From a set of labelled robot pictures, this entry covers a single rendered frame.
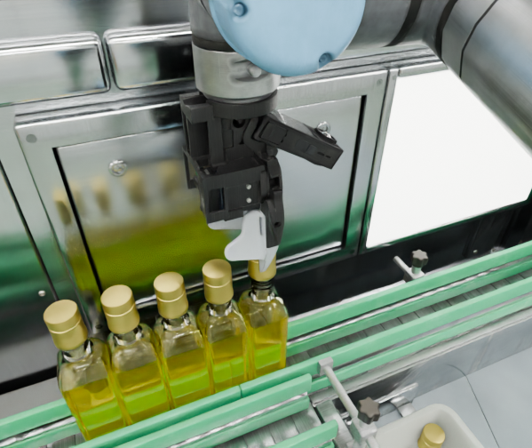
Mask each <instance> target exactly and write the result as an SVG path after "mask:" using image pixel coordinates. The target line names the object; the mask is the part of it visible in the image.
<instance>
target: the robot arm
mask: <svg viewBox="0 0 532 448"><path fill-rule="evenodd" d="M187 1H188V10H189V19H190V28H191V35H192V48H193V57H194V66H195V83H196V87H197V88H198V89H199V92H191V93H185V94H180V95H179V100H180V107H181V115H182V122H183V129H184V136H185V143H186V145H183V146H182V151H183V158H184V165H185V172H186V179H187V189H192V188H197V189H198V190H199V193H200V201H201V206H200V208H201V211H202V212H203V214H204V216H205V218H206V223H207V224H208V226H209V227H210V228H212V229H241V230H242V232H241V234H240V235H239V236H238V237H236V239H235V240H233V241H232V242H231V243H230V244H228V245H227V246H226V248H225V256H226V258H227V259H228V260H232V261H235V260H258V264H259V272H260V273H261V272H264V271H266V270H267V268H268V267H269V265H270V263H271V262H272V260H273V258H274V255H275V254H276V252H277V249H278V246H279V244H280V243H281V240H282V232H283V227H284V208H283V201H282V193H283V191H282V169H281V166H280V164H279V162H278V159H277V157H276V155H277V153H278V149H281V150H283V151H286V152H288V153H291V154H292V155H295V156H299V157H301V158H304V159H305V160H307V161H308V162H310V163H312V164H315V165H318V166H324V167H326V168H329V169H331V170H332V168H333V167H334V165H335V164H336V162H337V160H338V159H339V158H340V157H341V156H342V154H343V153H344V150H343V149H342V148H341V147H340V146H339V145H338V144H337V140H336V139H335V138H334V137H333V136H331V135H330V134H329V133H328V132H325V131H324V130H322V129H320V128H317V127H315V128H313V127H311V126H309V125H307V124H304V123H301V122H299V121H298V120H296V119H294V118H292V117H290V116H286V115H284V114H283V113H281V112H279V111H277V110H275V108H276V106H277V88H278V86H279V83H280V76H303V75H307V74H311V73H313V72H315V71H317V70H318V69H320V68H322V67H324V66H325V65H327V64H328V63H329V62H331V61H332V60H335V59H336V58H337V57H338V56H339V55H340V54H341V53H342V52H343V51H346V50H357V49H368V48H378V47H380V48H381V47H391V46H400V45H412V44H423V45H426V46H428V47H429V48H430V49H431V50H432V51H433V53H434V54H435V55H436V56H437V57H438V58H439V59H440V60H441V61H442V62H443V63H444V64H445V65H446V67H447V68H448V69H449V70H450V71H451V72H452V73H453V74H454V75H455V76H456V78H457V79H458V80H459V81H460V82H461V83H462V84H463V85H464V86H465V87H466V88H467V90H468V91H469V92H470V93H471V94H472V95H473V96H474V97H475V98H476V99H477V100H478V101H479V103H480V104H481V105H482V106H483V107H484V108H485V109H486V110H487V111H488V112H489V113H490V114H491V115H492V116H493V117H494V118H495V119H496V120H497V121H498V122H499V123H500V124H501V126H502V127H503V128H504V129H505V130H506V131H507V132H508V133H509V134H510V135H511V136H512V138H513V139H514V140H515V141H516V142H517V143H518V144H519V145H520V146H521V147H522V148H523V150H524V151H525V152H526V153H527V154H528V155H529V156H530V157H531V158H532V0H187ZM277 148H278V149H277ZM187 159H188V160H189V161H190V163H191V165H192V166H193V167H194V168H195V174H196V175H197V176H194V177H193V178H192V179H190V176H189V169H188V161H187ZM260 203H261V204H260ZM259 208H260V210H259Z"/></svg>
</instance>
